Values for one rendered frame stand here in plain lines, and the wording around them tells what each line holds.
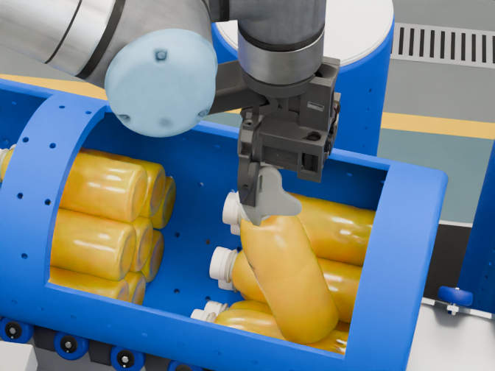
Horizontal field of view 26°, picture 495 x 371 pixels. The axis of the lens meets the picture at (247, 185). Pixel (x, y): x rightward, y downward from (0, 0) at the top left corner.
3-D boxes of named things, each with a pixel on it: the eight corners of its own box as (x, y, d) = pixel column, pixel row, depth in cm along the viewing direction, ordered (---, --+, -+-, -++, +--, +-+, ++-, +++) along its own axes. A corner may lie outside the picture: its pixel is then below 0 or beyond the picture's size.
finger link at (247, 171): (250, 216, 103) (255, 144, 98) (236, 213, 104) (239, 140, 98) (264, 186, 107) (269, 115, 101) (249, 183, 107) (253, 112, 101)
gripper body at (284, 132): (319, 191, 101) (325, 100, 91) (231, 171, 102) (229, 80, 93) (337, 133, 105) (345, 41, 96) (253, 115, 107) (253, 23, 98)
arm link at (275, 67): (225, 43, 90) (253, -18, 95) (227, 82, 93) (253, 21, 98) (313, 59, 88) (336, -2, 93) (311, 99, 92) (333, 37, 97)
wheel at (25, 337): (31, 318, 133) (37, 313, 135) (-2, 310, 134) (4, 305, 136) (26, 352, 134) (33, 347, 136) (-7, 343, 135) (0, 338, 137)
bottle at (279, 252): (320, 294, 124) (267, 171, 114) (353, 322, 119) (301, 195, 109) (270, 329, 123) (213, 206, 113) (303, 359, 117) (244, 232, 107)
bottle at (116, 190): (151, 206, 130) (9, 175, 133) (152, 155, 126) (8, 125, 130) (130, 236, 124) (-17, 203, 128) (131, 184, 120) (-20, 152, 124)
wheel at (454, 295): (471, 307, 136) (475, 292, 136) (436, 299, 137) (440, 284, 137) (470, 305, 140) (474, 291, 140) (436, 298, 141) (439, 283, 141)
